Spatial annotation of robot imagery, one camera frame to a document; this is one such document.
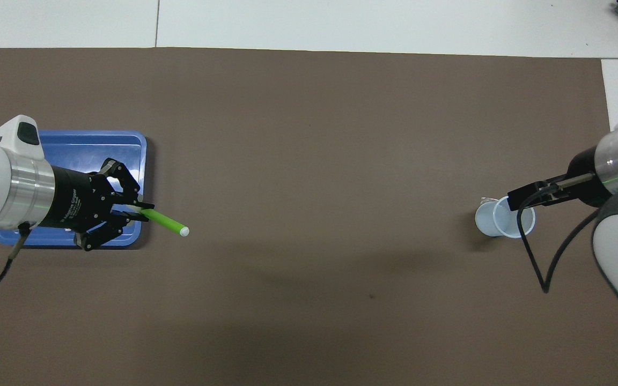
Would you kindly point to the translucent plastic cup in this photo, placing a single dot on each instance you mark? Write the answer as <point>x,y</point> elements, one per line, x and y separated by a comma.
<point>488,220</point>

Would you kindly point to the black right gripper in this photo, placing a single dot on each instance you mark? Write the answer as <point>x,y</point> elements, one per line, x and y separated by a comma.
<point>588,197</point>

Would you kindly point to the green pen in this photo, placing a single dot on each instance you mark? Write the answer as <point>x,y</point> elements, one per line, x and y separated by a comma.
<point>167,221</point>

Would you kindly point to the blue plastic tray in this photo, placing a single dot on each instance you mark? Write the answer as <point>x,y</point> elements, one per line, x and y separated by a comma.
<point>73,153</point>

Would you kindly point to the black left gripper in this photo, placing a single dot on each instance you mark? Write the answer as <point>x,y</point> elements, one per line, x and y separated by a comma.
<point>75,198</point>

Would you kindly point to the brown table mat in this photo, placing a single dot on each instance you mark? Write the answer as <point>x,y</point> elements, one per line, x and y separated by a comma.
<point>309,161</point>

